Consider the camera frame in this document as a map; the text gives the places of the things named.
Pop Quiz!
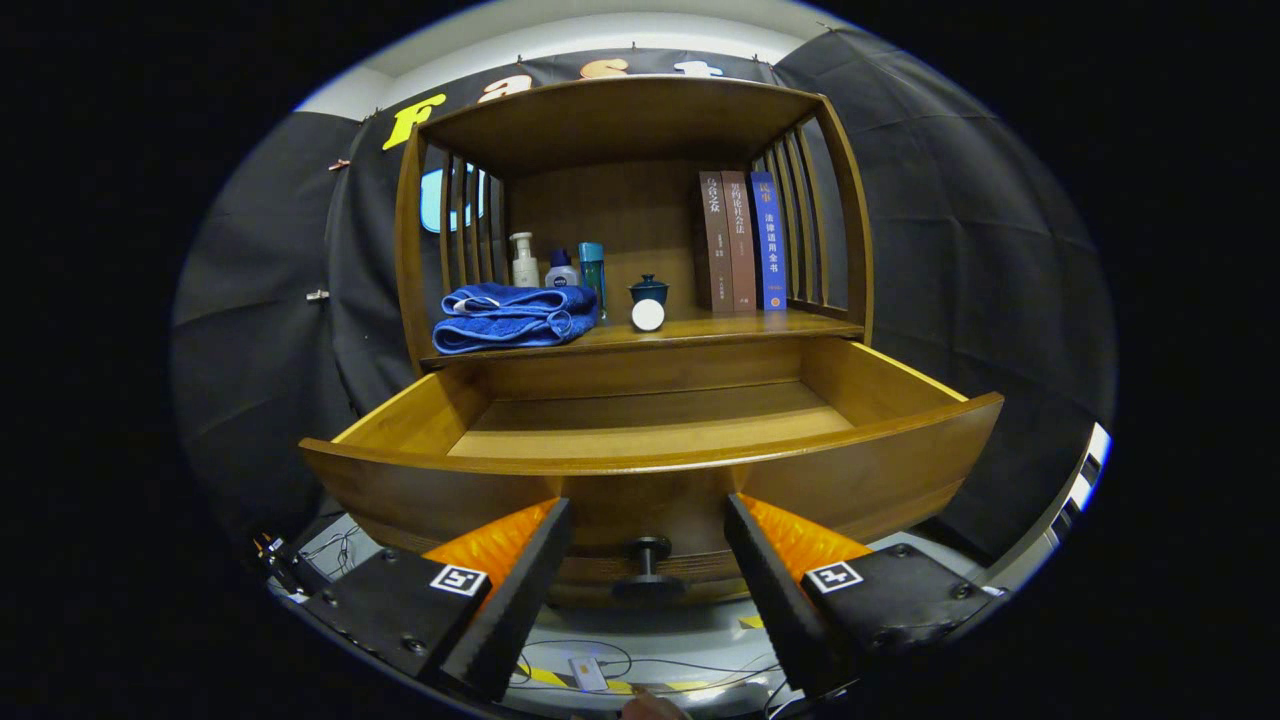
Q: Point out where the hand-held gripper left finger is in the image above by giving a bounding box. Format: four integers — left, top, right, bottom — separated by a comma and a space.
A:
300, 497, 576, 703

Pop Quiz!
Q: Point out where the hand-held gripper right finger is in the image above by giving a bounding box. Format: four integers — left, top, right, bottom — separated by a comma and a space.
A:
724, 492, 1006, 699

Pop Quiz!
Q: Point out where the black drawer knob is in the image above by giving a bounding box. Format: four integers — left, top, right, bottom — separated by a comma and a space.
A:
612, 536, 689, 601

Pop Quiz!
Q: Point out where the wooden drawer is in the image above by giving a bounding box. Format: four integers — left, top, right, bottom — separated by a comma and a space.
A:
298, 337, 1006, 606

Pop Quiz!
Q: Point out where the wooden countertop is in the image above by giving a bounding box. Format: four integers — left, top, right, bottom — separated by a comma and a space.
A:
420, 305, 866, 371

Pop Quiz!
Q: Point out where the wooden cabinet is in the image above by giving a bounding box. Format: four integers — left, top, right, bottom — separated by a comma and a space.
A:
393, 73, 876, 401

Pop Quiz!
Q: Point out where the blue folded towel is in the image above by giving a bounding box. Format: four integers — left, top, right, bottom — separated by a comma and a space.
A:
432, 282, 601, 356

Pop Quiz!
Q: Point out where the teal tumbler bottle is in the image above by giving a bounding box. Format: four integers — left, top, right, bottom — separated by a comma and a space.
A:
578, 242, 608, 321

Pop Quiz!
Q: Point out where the blue book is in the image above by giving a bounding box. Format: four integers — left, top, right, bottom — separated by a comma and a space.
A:
750, 170, 788, 312

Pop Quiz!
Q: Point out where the brown book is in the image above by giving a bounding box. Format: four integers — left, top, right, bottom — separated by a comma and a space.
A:
722, 170, 758, 312
698, 171, 735, 313

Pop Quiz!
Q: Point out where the black backdrop cloth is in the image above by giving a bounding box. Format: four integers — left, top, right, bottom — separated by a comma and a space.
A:
170, 25, 1116, 566

